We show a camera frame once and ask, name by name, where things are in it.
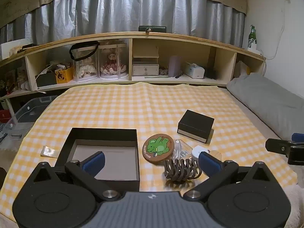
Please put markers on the clear doll display case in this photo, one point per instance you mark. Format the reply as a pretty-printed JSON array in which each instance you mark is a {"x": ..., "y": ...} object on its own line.
[
  {"x": 112, "y": 64},
  {"x": 85, "y": 68}
]

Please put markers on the small black lidded box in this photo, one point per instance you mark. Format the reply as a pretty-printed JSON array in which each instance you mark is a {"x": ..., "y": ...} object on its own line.
[{"x": 196, "y": 122}]

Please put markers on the cork coaster green bear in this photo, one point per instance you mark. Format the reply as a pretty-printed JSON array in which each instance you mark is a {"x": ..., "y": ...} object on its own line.
[{"x": 158, "y": 147}]

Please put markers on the white flat box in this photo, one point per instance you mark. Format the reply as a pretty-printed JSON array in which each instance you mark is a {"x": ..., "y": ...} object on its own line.
[{"x": 11, "y": 48}]

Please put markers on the dark cloth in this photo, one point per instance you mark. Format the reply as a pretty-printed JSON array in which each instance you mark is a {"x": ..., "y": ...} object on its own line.
[{"x": 2, "y": 178}]

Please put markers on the white bag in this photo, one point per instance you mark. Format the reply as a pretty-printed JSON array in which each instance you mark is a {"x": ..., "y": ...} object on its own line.
[{"x": 241, "y": 68}]

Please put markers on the tissue box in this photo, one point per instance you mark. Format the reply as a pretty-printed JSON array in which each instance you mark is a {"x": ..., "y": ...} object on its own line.
[{"x": 193, "y": 71}]

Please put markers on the clear plastic storage bin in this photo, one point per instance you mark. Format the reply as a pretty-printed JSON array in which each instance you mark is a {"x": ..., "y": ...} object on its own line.
[{"x": 30, "y": 110}]

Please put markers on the green glass bottle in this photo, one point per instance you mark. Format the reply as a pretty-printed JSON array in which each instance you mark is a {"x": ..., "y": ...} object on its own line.
[{"x": 252, "y": 36}]

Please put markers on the silver curtain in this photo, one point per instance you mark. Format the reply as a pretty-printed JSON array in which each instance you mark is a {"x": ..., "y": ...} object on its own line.
[{"x": 118, "y": 11}]

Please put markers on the black headband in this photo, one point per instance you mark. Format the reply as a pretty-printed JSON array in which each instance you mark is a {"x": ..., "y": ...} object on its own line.
[{"x": 83, "y": 44}]

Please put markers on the brown hair claw clip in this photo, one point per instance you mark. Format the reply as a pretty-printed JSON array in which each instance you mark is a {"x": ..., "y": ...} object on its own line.
[{"x": 180, "y": 171}]

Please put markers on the grey pillow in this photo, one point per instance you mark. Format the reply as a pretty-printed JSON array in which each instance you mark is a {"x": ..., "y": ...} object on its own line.
[{"x": 266, "y": 99}]

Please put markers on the wooden shelf unit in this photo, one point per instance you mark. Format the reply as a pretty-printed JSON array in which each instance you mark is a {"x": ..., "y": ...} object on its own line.
[{"x": 142, "y": 37}]

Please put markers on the black shelf box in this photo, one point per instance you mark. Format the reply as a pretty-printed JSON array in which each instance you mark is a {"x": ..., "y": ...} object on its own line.
[{"x": 46, "y": 79}]

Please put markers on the dark green case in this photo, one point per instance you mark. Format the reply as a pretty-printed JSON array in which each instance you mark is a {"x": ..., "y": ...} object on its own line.
[{"x": 153, "y": 28}]

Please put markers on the yellow checked cloth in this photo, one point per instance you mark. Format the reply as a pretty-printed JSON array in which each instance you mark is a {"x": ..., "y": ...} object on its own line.
[{"x": 133, "y": 109}]

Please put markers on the white fluffy blanket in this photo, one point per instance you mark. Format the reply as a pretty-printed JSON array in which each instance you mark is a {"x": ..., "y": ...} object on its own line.
[{"x": 295, "y": 206}]

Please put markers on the red box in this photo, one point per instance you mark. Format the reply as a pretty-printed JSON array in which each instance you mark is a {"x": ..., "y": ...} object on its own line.
[{"x": 4, "y": 114}]

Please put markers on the clear plastic film strip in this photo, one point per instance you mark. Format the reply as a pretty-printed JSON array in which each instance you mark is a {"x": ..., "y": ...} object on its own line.
[{"x": 49, "y": 151}]

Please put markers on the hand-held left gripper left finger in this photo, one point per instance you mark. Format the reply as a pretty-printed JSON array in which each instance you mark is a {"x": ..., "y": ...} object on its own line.
[{"x": 94, "y": 163}]

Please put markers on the clear case with screws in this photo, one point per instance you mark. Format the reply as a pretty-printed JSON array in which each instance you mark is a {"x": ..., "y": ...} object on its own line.
[{"x": 181, "y": 148}]

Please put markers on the yellow printed box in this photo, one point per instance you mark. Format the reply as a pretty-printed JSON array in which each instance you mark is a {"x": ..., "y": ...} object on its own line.
[{"x": 63, "y": 74}]

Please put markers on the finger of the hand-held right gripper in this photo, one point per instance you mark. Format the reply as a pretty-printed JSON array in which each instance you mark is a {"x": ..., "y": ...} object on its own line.
[
  {"x": 276, "y": 144},
  {"x": 298, "y": 137}
]

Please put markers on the large black box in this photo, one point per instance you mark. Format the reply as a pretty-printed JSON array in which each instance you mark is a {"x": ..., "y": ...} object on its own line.
[{"x": 118, "y": 156}]

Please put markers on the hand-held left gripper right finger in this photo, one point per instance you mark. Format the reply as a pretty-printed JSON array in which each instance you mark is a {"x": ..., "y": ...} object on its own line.
[{"x": 209, "y": 164}]

